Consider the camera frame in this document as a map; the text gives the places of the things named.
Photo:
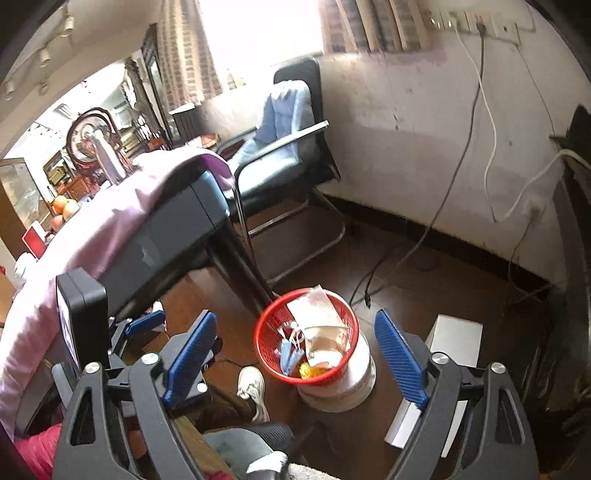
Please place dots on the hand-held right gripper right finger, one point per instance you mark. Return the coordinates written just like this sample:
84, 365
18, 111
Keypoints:
399, 357

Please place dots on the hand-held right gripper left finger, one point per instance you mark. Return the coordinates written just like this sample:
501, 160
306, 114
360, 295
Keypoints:
191, 355

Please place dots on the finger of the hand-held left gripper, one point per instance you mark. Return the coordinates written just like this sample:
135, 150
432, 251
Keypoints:
196, 392
147, 321

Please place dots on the red mesh basket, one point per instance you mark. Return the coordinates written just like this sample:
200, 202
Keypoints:
265, 350

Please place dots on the translucent plastic bag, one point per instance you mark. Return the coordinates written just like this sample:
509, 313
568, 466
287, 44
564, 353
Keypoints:
325, 344

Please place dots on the yellow jelly cup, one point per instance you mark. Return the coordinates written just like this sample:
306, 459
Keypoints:
311, 370

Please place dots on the clear plastic wrapper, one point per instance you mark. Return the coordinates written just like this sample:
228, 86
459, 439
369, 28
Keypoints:
314, 304

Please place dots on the person's left forearm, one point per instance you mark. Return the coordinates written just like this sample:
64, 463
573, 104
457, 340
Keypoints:
37, 452

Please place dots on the white shoe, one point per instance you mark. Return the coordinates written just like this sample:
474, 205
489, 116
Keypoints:
253, 392

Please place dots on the white rectangular box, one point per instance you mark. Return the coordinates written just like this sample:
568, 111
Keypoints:
455, 337

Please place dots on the white plastic bucket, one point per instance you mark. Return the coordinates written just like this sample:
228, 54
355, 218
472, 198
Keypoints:
341, 387

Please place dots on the white ceramic jar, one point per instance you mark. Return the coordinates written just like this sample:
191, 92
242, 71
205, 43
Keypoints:
24, 267

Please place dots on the purple tablecloth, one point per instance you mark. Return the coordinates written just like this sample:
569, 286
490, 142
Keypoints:
92, 230

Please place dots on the red box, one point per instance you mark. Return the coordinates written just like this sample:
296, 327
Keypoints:
34, 240

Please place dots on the red apple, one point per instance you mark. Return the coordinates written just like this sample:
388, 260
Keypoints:
55, 222

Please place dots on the yellow pear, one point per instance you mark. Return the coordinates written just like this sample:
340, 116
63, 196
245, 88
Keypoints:
71, 211

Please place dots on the orange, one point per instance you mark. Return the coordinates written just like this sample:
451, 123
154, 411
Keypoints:
60, 204

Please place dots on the wooden glass cabinet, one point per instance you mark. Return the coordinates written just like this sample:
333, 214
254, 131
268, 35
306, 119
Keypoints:
18, 198

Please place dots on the steel bottle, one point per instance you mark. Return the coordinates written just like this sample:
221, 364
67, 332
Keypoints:
111, 159

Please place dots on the round decorative table screen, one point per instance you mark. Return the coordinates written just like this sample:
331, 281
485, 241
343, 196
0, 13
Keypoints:
85, 138

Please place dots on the dark wooden furniture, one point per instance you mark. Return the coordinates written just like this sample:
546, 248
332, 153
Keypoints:
572, 277

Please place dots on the woven hat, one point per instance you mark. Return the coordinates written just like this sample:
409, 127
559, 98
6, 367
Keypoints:
210, 141

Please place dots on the blue cushioned office chair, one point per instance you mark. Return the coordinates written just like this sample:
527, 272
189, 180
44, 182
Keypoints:
304, 157

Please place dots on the dark carved cabinet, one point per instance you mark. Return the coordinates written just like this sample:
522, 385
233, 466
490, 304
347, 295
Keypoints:
154, 83

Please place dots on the blue chair cushion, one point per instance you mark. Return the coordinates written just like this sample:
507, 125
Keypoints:
286, 115

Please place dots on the checked curtain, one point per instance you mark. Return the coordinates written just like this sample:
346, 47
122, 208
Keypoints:
374, 27
189, 55

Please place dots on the window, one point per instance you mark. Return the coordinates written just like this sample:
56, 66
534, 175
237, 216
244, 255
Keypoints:
258, 41

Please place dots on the white wall socket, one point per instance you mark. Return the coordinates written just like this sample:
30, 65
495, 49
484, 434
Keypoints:
535, 212

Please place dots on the track light rail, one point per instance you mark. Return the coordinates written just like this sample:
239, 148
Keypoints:
44, 55

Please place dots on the wall power strip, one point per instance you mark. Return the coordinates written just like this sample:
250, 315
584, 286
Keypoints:
466, 21

